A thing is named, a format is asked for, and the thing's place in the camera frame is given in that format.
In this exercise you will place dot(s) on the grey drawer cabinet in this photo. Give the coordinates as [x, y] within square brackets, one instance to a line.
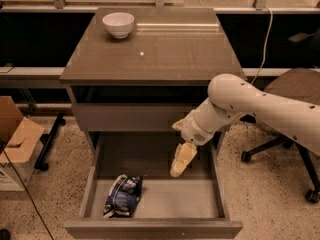
[169, 57]

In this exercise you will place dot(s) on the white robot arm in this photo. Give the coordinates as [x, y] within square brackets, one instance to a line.
[229, 98]

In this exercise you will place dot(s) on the open cardboard box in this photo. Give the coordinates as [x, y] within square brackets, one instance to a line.
[21, 137]

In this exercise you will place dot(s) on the brown office chair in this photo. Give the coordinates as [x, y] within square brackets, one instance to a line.
[293, 118]

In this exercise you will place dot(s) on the open grey middle drawer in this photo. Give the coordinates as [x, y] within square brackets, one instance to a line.
[190, 206]

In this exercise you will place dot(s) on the closed grey top drawer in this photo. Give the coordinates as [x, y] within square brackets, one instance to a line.
[128, 117]

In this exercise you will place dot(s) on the white ceramic bowl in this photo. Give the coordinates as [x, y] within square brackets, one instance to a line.
[119, 24]

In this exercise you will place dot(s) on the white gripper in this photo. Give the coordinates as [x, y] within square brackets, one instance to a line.
[194, 129]

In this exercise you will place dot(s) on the black metal stand leg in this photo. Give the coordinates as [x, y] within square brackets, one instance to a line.
[46, 139]

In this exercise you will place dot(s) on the blue chip bag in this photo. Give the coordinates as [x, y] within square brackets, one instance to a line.
[124, 195]

